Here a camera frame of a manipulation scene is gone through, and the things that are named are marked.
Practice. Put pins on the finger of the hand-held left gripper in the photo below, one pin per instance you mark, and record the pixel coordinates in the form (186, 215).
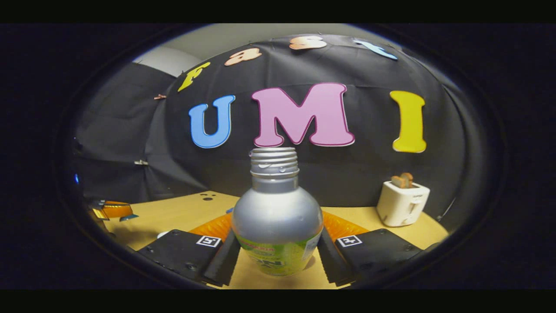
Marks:
(115, 210)

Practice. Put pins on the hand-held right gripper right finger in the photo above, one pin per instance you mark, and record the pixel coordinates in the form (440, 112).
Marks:
(332, 261)

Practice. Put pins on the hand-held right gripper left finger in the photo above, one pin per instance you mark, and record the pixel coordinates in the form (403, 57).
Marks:
(221, 261)

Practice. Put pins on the blue teacup lid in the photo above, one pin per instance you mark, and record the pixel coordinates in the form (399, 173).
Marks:
(129, 217)

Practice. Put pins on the white teacup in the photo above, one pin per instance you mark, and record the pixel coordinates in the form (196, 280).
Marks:
(163, 234)

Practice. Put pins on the silver water bottle green label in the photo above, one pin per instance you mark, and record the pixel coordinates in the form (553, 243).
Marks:
(276, 217)

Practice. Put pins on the silver metal clip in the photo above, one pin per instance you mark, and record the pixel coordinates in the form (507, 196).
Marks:
(140, 162)

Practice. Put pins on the white toaster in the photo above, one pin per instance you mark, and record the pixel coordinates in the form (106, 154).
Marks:
(402, 204)

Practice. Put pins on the black backdrop cloth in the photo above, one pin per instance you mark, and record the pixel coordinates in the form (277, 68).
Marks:
(369, 174)

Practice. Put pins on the bread slice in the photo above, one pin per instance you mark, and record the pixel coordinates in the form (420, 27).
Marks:
(402, 180)

